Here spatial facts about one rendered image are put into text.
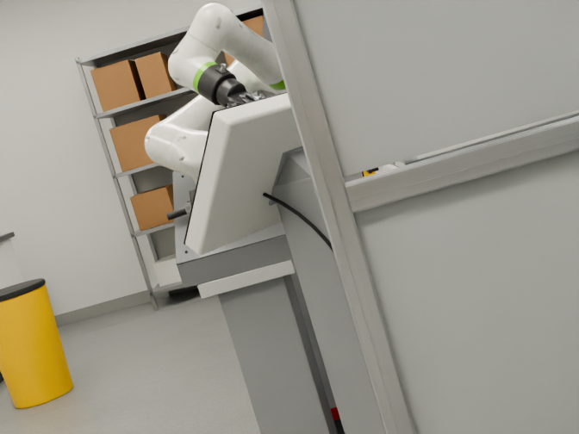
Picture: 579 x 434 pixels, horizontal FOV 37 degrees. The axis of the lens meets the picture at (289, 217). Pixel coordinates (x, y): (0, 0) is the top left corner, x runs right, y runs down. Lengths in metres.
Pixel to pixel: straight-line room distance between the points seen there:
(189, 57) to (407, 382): 1.30
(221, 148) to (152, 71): 5.05
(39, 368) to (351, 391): 3.41
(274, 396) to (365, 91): 1.56
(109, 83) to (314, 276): 5.10
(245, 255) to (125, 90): 4.38
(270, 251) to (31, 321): 2.77
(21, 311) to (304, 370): 2.72
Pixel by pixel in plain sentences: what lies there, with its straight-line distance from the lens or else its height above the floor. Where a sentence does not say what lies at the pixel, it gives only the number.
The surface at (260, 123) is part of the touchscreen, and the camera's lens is 1.68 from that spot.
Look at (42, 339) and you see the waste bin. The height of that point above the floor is 0.34.
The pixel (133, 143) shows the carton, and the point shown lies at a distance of 6.77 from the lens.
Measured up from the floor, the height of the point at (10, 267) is 0.67.
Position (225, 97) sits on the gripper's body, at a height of 1.24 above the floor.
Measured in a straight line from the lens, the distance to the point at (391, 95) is 1.20.
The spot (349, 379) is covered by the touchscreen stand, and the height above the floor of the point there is 0.59.
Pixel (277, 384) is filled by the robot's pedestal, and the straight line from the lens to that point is 2.61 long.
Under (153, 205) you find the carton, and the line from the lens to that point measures 6.78.
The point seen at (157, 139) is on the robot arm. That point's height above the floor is 1.19.
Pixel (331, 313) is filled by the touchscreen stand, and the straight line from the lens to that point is 1.83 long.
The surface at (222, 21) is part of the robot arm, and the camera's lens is 2.33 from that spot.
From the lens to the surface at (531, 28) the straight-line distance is 1.23.
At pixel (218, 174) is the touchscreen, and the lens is 1.67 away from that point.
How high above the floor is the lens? 1.15
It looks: 6 degrees down
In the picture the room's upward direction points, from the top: 16 degrees counter-clockwise
